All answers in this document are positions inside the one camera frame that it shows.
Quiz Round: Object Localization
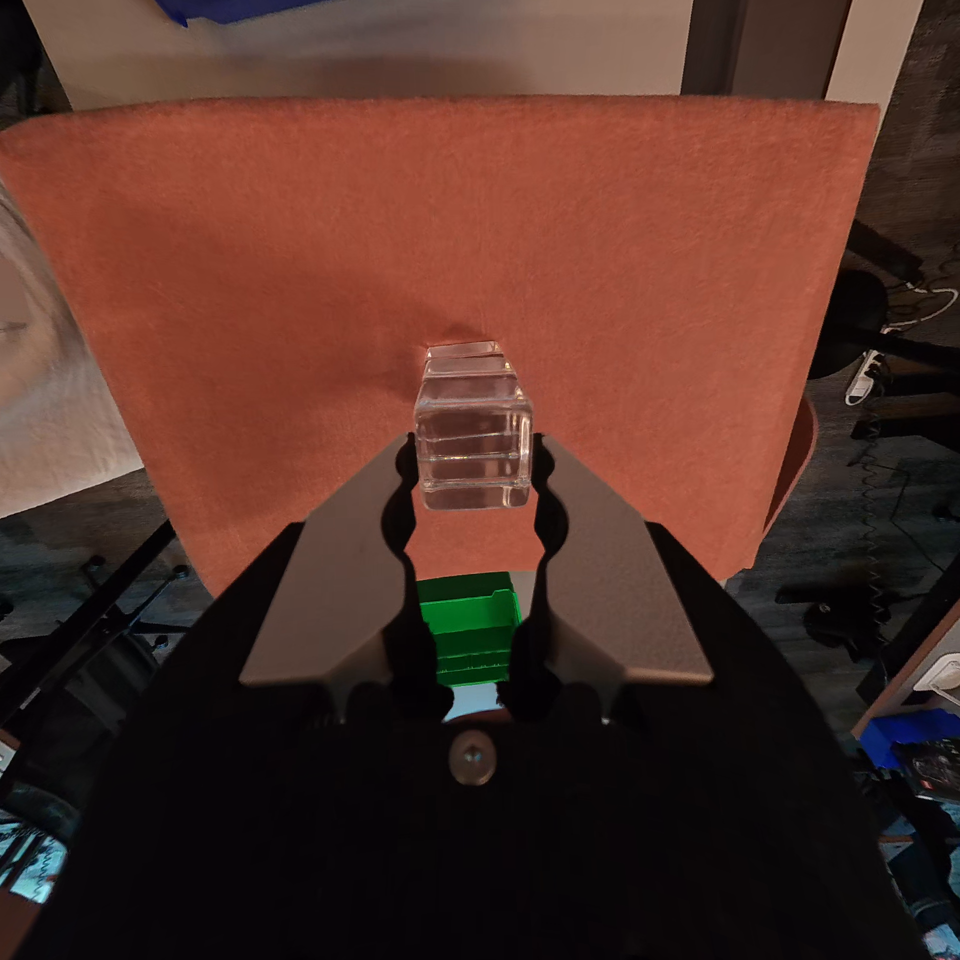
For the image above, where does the green plastic bin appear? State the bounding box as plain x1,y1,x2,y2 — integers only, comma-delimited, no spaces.
416,571,522,687

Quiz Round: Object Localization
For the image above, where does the white power strip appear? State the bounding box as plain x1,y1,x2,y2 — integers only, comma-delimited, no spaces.
846,348,890,406

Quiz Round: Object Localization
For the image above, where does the rust brown felt bag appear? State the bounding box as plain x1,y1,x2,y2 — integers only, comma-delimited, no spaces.
0,96,880,601

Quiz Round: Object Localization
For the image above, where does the black office chair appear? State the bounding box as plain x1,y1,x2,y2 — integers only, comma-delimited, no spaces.
71,553,192,721

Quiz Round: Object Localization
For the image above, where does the light grey desk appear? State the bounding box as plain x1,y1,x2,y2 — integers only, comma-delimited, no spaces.
22,0,925,723

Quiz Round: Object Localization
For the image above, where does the white display stand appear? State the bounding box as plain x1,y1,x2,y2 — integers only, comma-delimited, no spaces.
911,652,960,706

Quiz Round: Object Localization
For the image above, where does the white cable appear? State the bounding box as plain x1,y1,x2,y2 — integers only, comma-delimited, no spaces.
877,273,960,335

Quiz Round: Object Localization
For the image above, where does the brown edged grey table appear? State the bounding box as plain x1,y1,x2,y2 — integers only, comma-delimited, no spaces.
851,570,960,740

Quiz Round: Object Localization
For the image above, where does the black chair base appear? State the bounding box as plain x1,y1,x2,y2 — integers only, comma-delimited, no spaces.
776,577,894,661

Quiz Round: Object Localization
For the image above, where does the black glitter packet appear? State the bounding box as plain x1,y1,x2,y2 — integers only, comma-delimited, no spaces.
892,738,960,800

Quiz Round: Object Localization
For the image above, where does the small blue container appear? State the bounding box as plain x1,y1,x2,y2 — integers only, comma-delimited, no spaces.
858,711,960,772

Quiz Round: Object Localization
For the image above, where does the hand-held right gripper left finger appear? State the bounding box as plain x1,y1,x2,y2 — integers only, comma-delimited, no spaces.
238,431,451,714

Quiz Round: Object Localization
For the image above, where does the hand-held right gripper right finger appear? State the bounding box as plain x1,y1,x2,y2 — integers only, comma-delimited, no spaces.
498,431,714,717

